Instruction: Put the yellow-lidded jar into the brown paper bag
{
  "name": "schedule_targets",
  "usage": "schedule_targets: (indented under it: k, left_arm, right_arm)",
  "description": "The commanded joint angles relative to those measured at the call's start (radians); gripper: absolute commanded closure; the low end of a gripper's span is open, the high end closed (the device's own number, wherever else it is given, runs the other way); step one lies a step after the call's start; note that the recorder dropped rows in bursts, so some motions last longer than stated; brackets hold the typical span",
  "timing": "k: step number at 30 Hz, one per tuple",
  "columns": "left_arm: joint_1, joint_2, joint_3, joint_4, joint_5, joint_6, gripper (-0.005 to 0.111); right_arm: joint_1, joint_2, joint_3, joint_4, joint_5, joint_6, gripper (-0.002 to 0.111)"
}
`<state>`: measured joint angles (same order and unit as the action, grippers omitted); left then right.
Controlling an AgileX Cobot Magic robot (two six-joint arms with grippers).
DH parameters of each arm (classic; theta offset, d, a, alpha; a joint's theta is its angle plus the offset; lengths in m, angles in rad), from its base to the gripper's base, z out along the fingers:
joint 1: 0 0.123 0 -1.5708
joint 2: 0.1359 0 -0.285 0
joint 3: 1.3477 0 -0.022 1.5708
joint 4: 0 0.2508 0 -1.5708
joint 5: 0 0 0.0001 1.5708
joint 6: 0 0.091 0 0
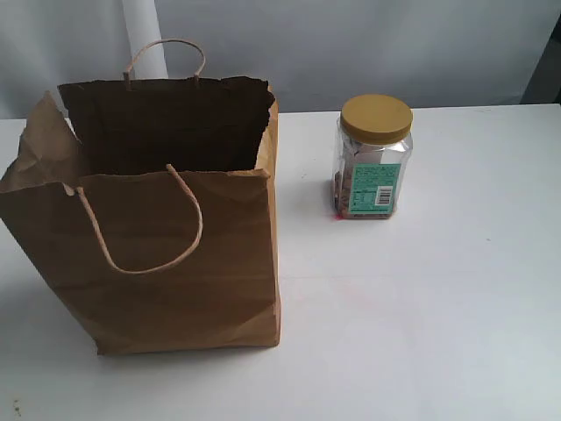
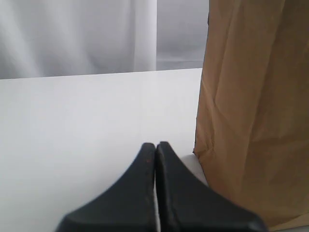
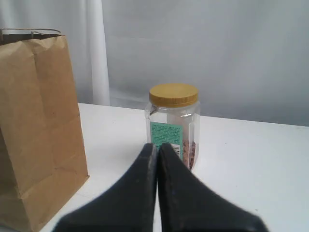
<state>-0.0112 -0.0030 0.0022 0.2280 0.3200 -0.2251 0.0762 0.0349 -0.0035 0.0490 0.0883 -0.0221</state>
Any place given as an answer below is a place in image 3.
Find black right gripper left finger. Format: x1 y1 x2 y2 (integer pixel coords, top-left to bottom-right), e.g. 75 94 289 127
54 144 158 232

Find brown paper bag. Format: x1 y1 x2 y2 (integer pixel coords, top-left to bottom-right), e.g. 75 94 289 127
0 29 88 232

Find white backdrop curtain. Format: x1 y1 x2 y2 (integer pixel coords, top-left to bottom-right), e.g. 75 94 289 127
0 0 309 126

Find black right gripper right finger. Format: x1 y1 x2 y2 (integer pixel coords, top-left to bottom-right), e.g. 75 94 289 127
157 143 267 232

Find clear jar with gold lid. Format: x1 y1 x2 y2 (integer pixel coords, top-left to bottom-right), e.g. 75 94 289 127
145 83 200 170

